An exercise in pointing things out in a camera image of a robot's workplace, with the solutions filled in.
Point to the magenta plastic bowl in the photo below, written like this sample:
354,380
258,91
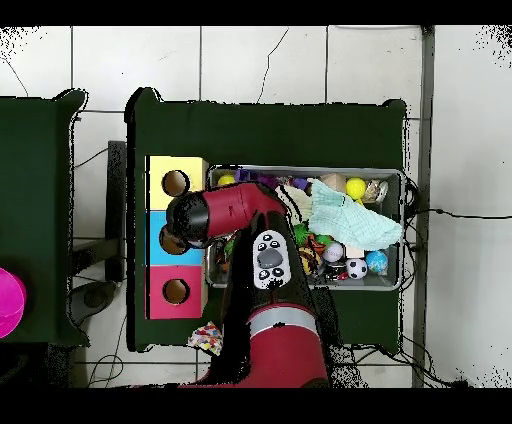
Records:
10,300

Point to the purple rubber toy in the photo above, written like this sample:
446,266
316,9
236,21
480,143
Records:
267,180

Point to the wooden box with three holes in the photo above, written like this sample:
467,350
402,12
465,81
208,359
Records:
176,312

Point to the black and white football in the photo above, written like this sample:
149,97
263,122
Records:
356,268

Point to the mint green cloth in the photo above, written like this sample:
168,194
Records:
352,220

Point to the blue globe ball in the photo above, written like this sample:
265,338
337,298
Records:
376,261

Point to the colourful packet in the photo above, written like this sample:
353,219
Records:
206,338

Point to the toy burger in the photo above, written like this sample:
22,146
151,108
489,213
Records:
312,258

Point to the dark green tablecloth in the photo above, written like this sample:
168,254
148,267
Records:
36,180
260,132

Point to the black upright panel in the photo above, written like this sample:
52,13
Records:
116,200

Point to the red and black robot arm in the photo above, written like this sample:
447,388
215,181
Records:
236,208

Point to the grey metal bar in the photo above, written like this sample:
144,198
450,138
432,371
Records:
424,120

